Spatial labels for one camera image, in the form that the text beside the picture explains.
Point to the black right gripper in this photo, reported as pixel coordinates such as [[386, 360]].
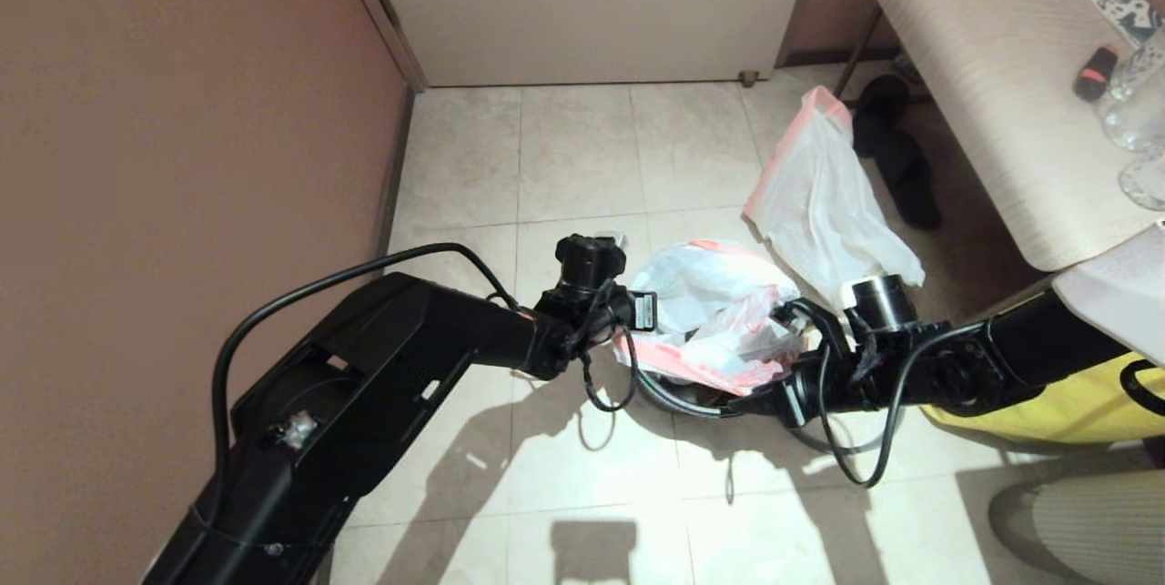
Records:
[[910, 371]]

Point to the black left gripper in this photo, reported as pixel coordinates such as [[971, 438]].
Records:
[[592, 321]]

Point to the black trash bin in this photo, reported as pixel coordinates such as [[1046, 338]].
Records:
[[673, 394]]

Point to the red printed plastic bag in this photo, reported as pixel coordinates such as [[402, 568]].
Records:
[[719, 330]]

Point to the white plastic bag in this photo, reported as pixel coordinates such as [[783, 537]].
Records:
[[819, 203]]

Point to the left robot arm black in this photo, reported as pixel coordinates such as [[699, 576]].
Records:
[[346, 403]]

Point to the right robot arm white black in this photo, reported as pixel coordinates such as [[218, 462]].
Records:
[[1083, 321]]

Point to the yellow bag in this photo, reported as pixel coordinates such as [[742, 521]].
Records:
[[1074, 417]]

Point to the black slipper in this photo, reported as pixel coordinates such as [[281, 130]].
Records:
[[881, 112], [913, 189]]

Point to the small brass door stopper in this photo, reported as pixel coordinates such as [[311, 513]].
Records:
[[747, 78]]

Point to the white door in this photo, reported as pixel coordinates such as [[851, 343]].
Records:
[[592, 3]]

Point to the grey ribbed round object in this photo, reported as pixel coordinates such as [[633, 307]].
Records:
[[1083, 530]]

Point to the dark metal table leg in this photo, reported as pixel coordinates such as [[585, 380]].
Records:
[[854, 65]]

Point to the beige wood grain table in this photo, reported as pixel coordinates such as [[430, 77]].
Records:
[[992, 66]]

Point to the small clear glass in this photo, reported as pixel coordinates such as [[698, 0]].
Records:
[[1145, 180]]

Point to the black red small device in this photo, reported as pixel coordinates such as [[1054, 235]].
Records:
[[1095, 74]]

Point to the large clear glass jar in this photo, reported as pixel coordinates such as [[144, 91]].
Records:
[[1138, 107]]

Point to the blue white booklet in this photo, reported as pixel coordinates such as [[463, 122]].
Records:
[[1115, 1]]

